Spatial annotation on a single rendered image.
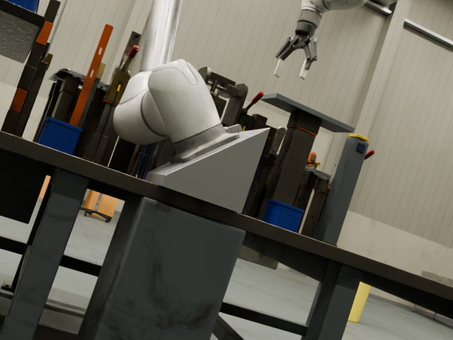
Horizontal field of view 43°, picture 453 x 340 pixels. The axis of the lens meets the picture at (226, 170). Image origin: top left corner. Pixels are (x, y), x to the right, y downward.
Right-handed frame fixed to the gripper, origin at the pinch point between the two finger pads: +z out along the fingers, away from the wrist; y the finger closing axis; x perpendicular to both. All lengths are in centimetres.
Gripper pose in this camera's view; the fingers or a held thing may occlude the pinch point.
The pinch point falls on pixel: (290, 74)
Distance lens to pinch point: 226.5
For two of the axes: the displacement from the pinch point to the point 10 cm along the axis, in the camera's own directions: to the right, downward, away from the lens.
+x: -6.9, -3.0, -6.6
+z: -3.3, 9.4, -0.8
